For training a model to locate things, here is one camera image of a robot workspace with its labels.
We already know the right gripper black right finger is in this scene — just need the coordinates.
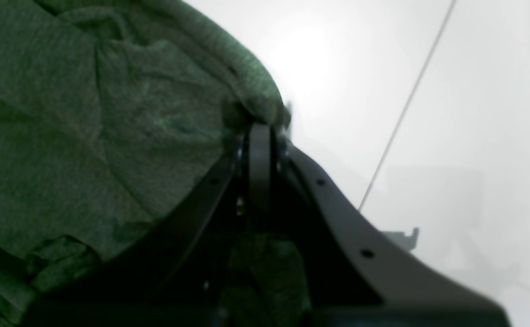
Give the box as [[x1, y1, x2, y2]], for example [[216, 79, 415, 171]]
[[272, 130, 510, 327]]

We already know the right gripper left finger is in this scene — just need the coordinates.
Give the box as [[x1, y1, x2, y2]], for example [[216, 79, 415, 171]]
[[22, 134, 248, 327]]

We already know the dark green t-shirt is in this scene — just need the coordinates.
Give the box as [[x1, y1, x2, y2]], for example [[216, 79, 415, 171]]
[[0, 0, 291, 327]]

